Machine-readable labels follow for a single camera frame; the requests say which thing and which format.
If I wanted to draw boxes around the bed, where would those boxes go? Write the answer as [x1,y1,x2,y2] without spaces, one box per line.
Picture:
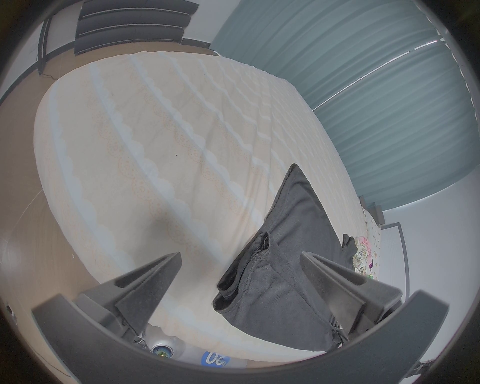
[33,50,412,363]

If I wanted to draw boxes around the pink garment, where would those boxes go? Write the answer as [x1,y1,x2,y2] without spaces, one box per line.
[356,235,376,256]

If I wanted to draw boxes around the dark grey chest of drawers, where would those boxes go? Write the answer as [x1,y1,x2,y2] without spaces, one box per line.
[74,0,200,58]

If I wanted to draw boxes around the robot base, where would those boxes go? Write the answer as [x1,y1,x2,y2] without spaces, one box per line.
[142,324,249,371]

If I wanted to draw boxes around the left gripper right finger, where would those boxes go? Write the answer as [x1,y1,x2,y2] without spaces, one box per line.
[299,251,404,335]

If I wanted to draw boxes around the grey bedside table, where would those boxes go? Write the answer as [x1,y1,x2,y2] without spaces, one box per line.
[359,194,386,226]

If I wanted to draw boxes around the white printed pillow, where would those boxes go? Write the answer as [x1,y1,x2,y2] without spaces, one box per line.
[363,208,384,280]

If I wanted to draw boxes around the blue-green curtain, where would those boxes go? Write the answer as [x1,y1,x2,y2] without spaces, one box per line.
[312,37,478,213]
[210,0,448,110]

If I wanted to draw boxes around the black trousers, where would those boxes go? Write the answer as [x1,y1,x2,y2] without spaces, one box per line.
[212,163,359,354]

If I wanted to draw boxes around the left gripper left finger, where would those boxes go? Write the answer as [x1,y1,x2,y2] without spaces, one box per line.
[76,252,184,335]

